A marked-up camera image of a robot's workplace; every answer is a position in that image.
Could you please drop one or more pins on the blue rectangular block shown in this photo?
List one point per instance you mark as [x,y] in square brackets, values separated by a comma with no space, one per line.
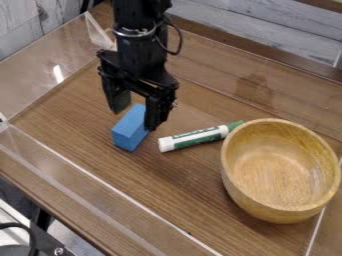
[129,132]

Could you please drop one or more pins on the green and white marker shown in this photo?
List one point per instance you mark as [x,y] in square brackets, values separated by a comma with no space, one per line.
[197,137]

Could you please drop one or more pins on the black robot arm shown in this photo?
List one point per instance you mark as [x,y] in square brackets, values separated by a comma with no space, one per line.
[145,15]

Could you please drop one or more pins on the clear acrylic tray wall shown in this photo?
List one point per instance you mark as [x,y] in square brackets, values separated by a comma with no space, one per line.
[149,203]

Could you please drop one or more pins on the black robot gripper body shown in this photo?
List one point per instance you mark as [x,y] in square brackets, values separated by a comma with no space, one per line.
[138,60]

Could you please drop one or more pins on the brown wooden bowl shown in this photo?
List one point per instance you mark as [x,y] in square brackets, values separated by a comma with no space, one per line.
[280,170]

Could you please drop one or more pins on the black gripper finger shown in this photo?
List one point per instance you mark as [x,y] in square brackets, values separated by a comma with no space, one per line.
[117,92]
[158,108]

